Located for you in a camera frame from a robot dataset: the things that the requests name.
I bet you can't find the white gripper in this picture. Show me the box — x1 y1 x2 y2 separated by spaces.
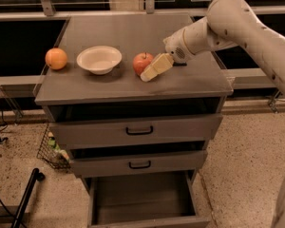
141 28 193 82

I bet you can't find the red apple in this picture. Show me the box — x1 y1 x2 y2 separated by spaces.
132 52 154 76

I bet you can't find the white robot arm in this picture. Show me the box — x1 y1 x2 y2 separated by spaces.
163 0 285 228

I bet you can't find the grey drawer cabinet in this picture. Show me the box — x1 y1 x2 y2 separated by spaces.
34 13 235 179

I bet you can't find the grey top drawer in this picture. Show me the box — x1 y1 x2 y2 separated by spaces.
49 114 222 149

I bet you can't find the grey drawer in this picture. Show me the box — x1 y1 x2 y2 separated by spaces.
49 114 222 149
87 171 210 228
70 150 207 178

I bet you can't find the grey middle drawer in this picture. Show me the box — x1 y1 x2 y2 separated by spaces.
70 150 207 178

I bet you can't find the grey bottom drawer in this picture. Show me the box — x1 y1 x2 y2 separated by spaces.
87 171 210 228

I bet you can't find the dark blue snack bar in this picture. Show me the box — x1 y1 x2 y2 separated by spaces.
173 62 187 67

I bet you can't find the white bowl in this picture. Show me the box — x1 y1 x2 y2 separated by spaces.
76 46 122 75

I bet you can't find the orange fruit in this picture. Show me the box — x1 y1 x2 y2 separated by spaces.
45 47 67 70

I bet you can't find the black pole stand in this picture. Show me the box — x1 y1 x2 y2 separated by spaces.
10 168 45 228

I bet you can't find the black wire basket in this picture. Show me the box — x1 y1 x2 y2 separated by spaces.
37 125 70 170

